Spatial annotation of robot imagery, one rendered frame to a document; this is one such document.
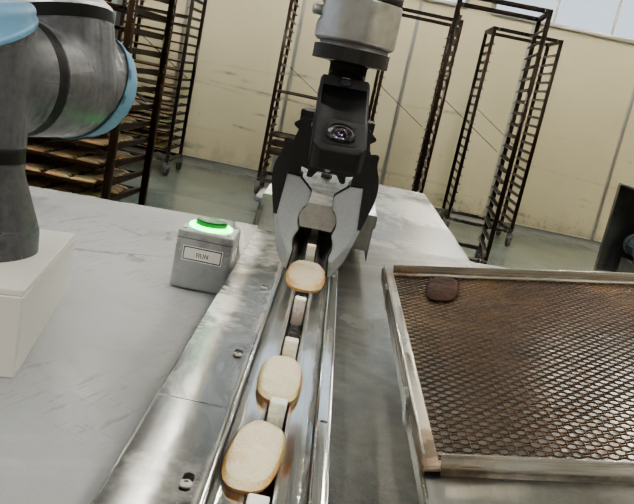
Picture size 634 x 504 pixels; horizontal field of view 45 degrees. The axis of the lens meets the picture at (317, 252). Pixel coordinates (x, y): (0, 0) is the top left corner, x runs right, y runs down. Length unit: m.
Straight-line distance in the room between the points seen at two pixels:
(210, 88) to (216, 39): 0.47
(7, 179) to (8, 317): 0.14
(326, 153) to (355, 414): 0.24
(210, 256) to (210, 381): 0.36
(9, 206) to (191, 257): 0.29
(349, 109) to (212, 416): 0.28
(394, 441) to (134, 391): 0.23
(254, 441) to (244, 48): 7.31
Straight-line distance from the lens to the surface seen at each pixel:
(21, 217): 0.76
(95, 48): 0.85
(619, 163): 8.21
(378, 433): 0.69
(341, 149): 0.63
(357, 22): 0.70
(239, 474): 0.51
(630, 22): 8.18
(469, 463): 0.50
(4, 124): 0.74
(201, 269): 0.96
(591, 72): 8.07
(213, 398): 0.59
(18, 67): 0.75
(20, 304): 0.66
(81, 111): 0.83
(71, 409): 0.64
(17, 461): 0.57
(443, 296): 0.86
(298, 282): 0.70
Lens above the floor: 1.11
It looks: 13 degrees down
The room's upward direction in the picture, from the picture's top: 12 degrees clockwise
